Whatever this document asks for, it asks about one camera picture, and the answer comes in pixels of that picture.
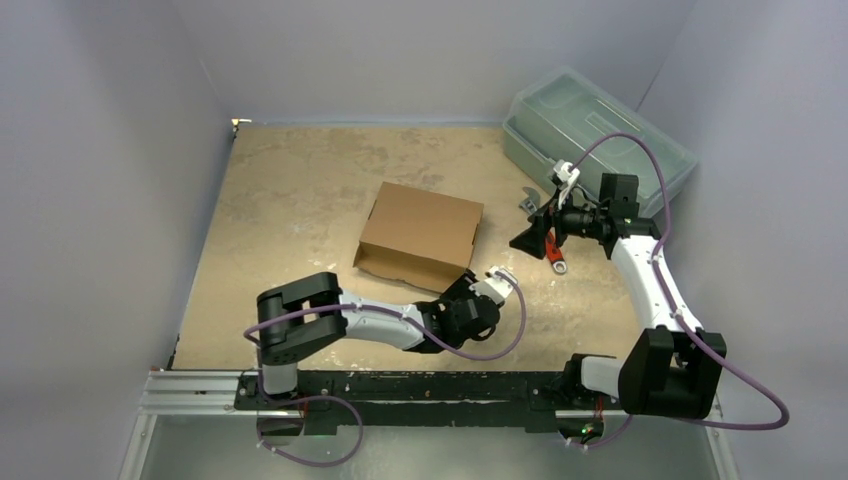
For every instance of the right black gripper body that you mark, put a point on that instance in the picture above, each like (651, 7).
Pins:
(549, 223)

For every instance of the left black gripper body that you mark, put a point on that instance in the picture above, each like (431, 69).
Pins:
(461, 291)

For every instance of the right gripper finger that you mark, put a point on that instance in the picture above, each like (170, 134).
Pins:
(542, 219)
(532, 241)

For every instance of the brown cardboard box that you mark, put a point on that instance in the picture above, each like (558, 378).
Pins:
(421, 238)

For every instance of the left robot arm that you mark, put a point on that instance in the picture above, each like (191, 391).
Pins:
(300, 318)

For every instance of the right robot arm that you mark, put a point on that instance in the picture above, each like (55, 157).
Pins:
(667, 373)

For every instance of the translucent green plastic toolbox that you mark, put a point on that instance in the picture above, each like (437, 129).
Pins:
(563, 113)

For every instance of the red handled adjustable wrench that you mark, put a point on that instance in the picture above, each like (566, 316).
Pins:
(554, 255)

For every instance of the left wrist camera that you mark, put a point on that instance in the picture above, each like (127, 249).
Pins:
(498, 285)

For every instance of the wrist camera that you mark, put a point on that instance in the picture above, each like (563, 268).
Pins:
(565, 176)
(498, 285)

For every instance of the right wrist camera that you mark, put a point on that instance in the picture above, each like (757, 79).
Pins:
(565, 176)

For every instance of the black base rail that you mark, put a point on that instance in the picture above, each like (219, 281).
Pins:
(534, 401)

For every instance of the aluminium frame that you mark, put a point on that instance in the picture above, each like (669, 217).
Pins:
(188, 428)

